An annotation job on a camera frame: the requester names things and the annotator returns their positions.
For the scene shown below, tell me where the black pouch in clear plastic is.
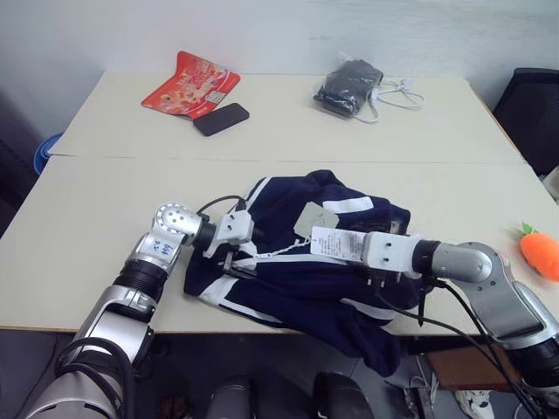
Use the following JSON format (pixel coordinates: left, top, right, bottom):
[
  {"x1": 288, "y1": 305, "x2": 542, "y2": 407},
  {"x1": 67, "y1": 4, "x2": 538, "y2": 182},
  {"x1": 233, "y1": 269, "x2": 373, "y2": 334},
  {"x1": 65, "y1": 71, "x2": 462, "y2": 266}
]
[{"x1": 312, "y1": 52, "x2": 386, "y2": 120}]

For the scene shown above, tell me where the white printed hang tag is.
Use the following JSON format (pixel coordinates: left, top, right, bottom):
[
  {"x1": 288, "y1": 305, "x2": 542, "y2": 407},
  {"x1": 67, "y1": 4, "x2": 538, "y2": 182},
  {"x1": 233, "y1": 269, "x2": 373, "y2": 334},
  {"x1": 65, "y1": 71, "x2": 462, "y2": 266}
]
[{"x1": 308, "y1": 226, "x2": 369, "y2": 264}]

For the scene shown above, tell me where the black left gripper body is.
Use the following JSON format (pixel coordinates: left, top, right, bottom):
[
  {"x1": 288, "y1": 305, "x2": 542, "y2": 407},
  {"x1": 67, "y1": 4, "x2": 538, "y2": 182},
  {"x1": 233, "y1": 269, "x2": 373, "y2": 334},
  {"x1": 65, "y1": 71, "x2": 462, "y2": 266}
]
[{"x1": 217, "y1": 243, "x2": 259, "y2": 277}]

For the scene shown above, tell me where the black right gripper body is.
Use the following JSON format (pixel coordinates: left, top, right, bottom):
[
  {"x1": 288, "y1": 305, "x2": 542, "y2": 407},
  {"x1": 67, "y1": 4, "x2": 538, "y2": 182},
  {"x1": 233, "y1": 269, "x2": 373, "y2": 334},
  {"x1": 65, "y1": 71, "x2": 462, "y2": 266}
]
[{"x1": 365, "y1": 265, "x2": 404, "y2": 291}]

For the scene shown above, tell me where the navy jacket with white stripes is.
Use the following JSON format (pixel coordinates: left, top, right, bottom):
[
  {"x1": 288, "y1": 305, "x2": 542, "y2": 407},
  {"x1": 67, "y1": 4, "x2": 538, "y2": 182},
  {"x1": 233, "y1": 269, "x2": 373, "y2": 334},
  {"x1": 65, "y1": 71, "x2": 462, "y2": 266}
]
[{"x1": 182, "y1": 168, "x2": 431, "y2": 377}]

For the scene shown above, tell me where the white floor cable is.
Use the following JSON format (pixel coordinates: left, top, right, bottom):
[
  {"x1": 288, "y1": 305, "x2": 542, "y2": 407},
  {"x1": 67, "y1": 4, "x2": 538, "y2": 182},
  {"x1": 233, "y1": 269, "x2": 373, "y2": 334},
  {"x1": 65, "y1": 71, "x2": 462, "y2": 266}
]
[{"x1": 383, "y1": 355, "x2": 440, "y2": 419}]

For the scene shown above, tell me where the black office chair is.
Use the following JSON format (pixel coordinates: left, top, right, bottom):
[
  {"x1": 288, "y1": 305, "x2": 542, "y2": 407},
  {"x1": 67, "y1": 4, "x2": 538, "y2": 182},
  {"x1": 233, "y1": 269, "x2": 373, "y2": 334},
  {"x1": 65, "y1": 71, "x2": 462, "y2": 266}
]
[{"x1": 492, "y1": 67, "x2": 559, "y2": 176}]

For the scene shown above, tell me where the brown cardboard board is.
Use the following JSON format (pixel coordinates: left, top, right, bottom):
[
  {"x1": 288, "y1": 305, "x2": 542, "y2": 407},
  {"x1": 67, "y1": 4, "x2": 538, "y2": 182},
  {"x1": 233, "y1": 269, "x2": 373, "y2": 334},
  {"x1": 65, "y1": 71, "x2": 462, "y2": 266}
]
[{"x1": 424, "y1": 347, "x2": 523, "y2": 393}]

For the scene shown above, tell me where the white charger cable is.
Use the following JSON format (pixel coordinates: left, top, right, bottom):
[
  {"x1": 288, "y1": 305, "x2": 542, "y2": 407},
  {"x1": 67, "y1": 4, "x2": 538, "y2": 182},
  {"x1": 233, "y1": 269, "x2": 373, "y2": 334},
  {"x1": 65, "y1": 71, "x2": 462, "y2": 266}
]
[{"x1": 355, "y1": 76, "x2": 427, "y2": 126}]

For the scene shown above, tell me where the black smartphone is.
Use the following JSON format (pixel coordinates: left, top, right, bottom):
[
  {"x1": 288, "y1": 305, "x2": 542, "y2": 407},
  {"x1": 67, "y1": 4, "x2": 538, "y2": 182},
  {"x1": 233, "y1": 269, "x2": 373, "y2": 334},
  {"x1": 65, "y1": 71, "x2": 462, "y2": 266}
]
[{"x1": 192, "y1": 102, "x2": 251, "y2": 138}]

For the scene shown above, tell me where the grey cardboard hang tag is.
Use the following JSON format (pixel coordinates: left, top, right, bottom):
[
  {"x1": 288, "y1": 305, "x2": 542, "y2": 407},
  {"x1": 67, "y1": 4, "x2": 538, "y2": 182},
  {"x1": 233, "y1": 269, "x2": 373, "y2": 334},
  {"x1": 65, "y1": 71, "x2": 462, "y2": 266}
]
[{"x1": 293, "y1": 202, "x2": 338, "y2": 239}]

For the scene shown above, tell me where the red snack bag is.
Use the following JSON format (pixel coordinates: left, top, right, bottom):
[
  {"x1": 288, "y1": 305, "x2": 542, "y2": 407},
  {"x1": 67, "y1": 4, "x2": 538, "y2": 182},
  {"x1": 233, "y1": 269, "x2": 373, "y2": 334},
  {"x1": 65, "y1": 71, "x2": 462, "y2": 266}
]
[{"x1": 140, "y1": 50, "x2": 242, "y2": 120}]

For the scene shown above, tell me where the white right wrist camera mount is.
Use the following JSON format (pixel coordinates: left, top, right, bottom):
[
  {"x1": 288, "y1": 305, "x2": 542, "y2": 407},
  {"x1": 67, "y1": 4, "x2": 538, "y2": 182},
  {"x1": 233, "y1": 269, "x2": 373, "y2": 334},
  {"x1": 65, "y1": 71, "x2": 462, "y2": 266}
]
[{"x1": 363, "y1": 230, "x2": 423, "y2": 280}]

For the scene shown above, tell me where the black left shoulder cable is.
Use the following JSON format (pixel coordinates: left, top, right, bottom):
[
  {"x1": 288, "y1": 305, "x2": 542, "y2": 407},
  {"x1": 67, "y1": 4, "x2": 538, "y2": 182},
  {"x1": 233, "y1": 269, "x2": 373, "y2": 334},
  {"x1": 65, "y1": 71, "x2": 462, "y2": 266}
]
[{"x1": 55, "y1": 336, "x2": 137, "y2": 419}]

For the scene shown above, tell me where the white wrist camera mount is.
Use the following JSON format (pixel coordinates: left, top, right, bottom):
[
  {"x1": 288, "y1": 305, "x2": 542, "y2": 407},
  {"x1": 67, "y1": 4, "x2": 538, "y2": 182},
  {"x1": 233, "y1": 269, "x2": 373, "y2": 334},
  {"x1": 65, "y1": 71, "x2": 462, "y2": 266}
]
[
  {"x1": 202, "y1": 208, "x2": 255, "y2": 259},
  {"x1": 363, "y1": 230, "x2": 423, "y2": 280}
]

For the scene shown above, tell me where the orange carrot plush toy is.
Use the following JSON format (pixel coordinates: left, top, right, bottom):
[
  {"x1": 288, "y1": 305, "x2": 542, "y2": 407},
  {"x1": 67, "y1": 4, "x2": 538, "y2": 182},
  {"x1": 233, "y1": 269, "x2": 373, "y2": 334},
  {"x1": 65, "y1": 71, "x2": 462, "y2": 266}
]
[{"x1": 518, "y1": 221, "x2": 559, "y2": 281}]

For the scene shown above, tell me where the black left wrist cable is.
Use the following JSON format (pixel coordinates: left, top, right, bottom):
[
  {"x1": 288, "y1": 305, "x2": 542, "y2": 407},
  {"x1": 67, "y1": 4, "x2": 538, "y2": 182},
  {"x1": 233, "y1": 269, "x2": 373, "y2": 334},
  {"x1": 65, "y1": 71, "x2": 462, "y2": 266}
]
[{"x1": 196, "y1": 196, "x2": 248, "y2": 218}]

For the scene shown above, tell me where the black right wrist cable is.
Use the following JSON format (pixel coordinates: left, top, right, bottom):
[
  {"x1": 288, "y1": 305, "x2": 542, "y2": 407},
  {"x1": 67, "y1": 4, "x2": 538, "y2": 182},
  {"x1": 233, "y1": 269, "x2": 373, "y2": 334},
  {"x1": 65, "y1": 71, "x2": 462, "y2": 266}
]
[
  {"x1": 374, "y1": 291, "x2": 541, "y2": 419},
  {"x1": 430, "y1": 278, "x2": 545, "y2": 419}
]

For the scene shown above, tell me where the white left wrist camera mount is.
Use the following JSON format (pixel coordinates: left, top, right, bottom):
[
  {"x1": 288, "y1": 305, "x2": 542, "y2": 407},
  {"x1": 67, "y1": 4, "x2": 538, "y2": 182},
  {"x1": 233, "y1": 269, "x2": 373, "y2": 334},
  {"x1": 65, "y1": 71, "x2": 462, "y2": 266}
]
[{"x1": 202, "y1": 208, "x2": 255, "y2": 259}]

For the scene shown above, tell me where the dark rounded shape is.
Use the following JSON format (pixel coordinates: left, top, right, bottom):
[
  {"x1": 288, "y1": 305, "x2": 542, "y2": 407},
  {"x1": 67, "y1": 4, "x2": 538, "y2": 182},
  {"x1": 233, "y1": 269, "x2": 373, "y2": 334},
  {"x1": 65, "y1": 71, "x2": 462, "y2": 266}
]
[
  {"x1": 313, "y1": 370, "x2": 375, "y2": 419},
  {"x1": 208, "y1": 375, "x2": 264, "y2": 419}
]

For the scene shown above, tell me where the white sneaker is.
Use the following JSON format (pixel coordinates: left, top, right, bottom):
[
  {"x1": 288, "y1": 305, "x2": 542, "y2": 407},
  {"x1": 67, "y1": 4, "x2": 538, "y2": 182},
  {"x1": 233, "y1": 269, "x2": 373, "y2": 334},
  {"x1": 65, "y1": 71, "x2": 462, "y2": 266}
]
[{"x1": 454, "y1": 388, "x2": 495, "y2": 419}]

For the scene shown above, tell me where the white plastic tag string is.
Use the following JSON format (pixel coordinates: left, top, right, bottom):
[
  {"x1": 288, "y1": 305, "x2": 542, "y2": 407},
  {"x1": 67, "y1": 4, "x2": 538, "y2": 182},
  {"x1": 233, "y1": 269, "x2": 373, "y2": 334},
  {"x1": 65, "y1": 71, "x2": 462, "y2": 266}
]
[{"x1": 252, "y1": 234, "x2": 316, "y2": 263}]

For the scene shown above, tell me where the blue bucket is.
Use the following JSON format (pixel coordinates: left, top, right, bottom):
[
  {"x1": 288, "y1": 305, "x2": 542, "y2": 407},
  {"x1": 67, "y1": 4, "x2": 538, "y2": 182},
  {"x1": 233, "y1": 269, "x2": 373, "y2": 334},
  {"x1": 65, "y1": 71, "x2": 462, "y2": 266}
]
[{"x1": 33, "y1": 132, "x2": 65, "y2": 176}]

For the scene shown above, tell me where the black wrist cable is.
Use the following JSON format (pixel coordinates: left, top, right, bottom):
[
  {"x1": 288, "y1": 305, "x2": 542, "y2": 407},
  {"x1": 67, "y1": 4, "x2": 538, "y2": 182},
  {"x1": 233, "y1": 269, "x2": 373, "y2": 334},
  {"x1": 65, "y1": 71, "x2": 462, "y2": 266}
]
[
  {"x1": 374, "y1": 291, "x2": 541, "y2": 419},
  {"x1": 196, "y1": 196, "x2": 248, "y2": 218},
  {"x1": 430, "y1": 278, "x2": 545, "y2": 419}
]

